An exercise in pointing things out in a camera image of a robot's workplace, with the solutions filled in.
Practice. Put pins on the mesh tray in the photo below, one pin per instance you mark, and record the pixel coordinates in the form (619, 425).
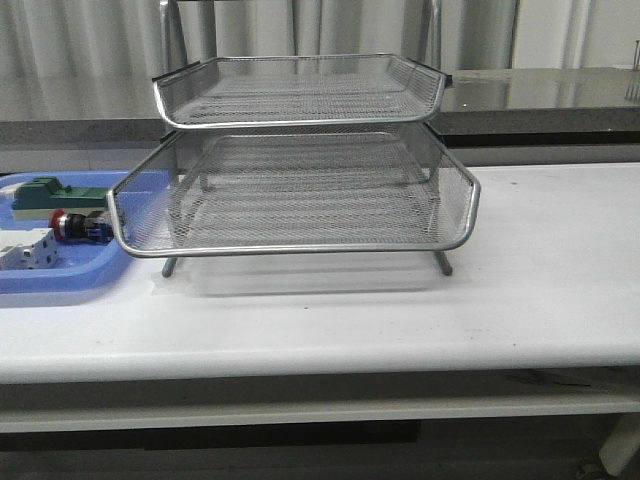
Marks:
(271, 91)
(360, 189)

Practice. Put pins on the red emergency stop button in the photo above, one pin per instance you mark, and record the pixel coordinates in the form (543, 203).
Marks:
(95, 227)

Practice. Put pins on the blue plastic tray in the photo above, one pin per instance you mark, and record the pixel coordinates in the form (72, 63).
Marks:
(82, 270)

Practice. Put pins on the grey stone counter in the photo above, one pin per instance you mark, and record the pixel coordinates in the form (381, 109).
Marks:
(482, 108)

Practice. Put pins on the green terminal block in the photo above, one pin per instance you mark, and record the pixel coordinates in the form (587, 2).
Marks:
(42, 196)

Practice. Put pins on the white circuit breaker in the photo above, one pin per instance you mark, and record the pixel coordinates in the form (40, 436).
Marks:
(36, 248)

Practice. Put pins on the white table leg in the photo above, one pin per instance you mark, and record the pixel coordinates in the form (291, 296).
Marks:
(621, 445)

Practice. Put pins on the grey metal rack frame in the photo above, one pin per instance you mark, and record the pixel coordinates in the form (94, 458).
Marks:
(311, 154)

